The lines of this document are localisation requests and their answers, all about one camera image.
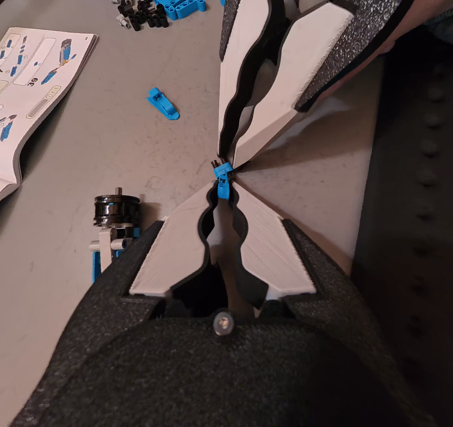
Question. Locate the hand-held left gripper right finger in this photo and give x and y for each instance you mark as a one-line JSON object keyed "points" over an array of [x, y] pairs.
{"points": [[272, 253]]}

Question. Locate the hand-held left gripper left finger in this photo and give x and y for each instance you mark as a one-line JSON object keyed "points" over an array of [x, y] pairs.
{"points": [[177, 253]]}

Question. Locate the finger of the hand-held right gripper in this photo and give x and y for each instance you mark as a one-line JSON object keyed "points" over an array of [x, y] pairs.
{"points": [[308, 62], [244, 27]]}

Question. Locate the pile of small building pieces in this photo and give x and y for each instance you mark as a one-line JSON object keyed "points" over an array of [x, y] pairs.
{"points": [[177, 2]]}

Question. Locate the black wheel blue beam assembly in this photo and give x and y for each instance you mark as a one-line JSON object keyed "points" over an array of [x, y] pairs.
{"points": [[113, 211]]}

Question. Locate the blue angled panel piece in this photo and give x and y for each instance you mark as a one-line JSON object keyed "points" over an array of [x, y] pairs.
{"points": [[223, 190], [162, 103]]}

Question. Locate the small blue connector piece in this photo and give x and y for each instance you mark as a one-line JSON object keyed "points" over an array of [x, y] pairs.
{"points": [[223, 170]]}

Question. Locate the grey desk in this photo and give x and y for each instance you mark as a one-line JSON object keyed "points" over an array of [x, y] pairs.
{"points": [[124, 151]]}

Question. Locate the open instruction booklet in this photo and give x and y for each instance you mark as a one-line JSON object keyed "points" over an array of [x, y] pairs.
{"points": [[35, 98]]}

